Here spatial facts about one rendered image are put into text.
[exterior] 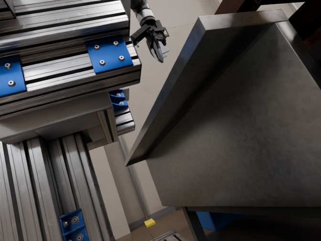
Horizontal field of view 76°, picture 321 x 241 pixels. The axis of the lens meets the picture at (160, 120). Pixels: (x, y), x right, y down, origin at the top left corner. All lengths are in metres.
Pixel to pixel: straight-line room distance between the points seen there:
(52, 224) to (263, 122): 0.54
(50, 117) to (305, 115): 0.55
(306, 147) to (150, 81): 3.58
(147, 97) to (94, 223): 3.27
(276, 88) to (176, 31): 4.34
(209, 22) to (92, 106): 0.34
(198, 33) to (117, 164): 3.12
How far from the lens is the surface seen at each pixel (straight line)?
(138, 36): 0.93
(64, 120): 0.55
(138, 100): 3.73
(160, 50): 0.90
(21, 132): 0.58
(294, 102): 0.47
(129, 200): 3.36
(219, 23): 0.39
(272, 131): 0.52
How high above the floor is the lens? 0.46
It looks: 15 degrees up
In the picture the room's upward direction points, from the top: 22 degrees counter-clockwise
